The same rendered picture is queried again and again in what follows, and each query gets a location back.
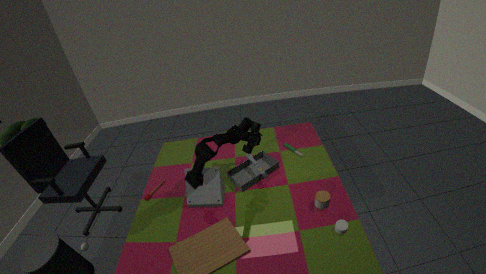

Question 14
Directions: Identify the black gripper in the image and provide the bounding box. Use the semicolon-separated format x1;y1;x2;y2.
242;121;263;154

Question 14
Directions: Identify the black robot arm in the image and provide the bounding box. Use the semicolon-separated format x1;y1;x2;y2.
185;117;261;189

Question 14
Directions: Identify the wooden board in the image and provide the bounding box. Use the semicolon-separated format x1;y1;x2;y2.
168;217;250;274

